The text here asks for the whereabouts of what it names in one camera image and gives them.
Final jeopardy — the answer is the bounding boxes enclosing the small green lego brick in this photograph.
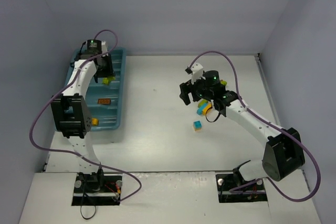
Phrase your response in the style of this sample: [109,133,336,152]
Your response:
[220,80,227,86]

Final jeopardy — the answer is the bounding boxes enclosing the purple cable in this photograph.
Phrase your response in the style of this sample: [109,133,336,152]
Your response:
[29,29,142,202]
[189,50,320,202]

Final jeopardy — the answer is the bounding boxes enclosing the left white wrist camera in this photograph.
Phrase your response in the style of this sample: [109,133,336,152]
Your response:
[101,40,108,55]

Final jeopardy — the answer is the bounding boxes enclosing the black loop cable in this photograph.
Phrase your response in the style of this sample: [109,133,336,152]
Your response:
[80,204,97,221]

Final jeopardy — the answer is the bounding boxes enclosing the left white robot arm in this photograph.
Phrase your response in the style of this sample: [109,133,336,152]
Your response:
[51,39,111,187]

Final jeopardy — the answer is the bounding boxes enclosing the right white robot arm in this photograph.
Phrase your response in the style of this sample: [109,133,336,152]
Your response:
[180,69,305,183]

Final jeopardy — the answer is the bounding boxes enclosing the yellow striped lego piece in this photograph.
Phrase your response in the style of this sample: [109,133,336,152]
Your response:
[92,118,99,126]

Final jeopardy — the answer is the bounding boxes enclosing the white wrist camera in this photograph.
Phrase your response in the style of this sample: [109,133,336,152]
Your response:
[185,62,204,84]
[101,40,108,55]

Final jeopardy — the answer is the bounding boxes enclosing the blue yellow lego cube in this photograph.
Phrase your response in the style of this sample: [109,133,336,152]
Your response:
[193,121,202,131]

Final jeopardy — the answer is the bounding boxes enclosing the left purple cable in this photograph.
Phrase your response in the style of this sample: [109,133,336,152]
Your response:
[29,29,142,202]

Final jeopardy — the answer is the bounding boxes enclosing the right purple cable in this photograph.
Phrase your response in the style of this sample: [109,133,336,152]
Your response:
[189,50,320,202]

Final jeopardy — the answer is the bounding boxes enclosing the teal plastic compartment tray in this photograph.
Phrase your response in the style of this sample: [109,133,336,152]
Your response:
[54,47,128,132]

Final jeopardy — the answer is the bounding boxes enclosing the green blue yellow lego stack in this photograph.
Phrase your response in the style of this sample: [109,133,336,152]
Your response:
[196,100,212,115]

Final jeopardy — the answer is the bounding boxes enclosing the orange brown lego brick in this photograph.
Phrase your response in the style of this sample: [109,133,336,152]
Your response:
[98,98,111,105]

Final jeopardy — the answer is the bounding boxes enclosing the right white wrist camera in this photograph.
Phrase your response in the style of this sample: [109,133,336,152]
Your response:
[185,62,204,84]

